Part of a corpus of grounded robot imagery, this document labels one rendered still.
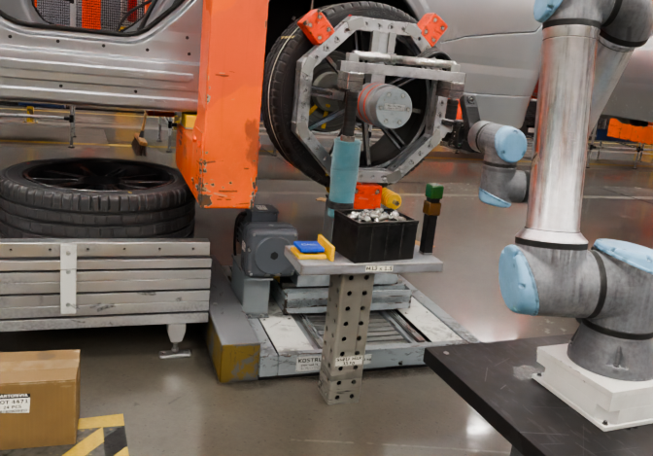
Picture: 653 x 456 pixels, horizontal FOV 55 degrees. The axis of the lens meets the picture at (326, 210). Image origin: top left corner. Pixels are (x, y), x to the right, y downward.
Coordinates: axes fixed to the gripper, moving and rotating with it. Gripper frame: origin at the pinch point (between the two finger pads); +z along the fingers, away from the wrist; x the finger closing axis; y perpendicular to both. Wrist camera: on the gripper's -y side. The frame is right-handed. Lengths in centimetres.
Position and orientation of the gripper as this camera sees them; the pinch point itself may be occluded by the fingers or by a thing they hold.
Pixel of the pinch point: (446, 120)
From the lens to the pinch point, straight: 206.0
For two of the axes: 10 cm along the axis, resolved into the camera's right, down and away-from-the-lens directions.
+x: 9.4, 0.1, 3.4
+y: -1.0, 9.7, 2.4
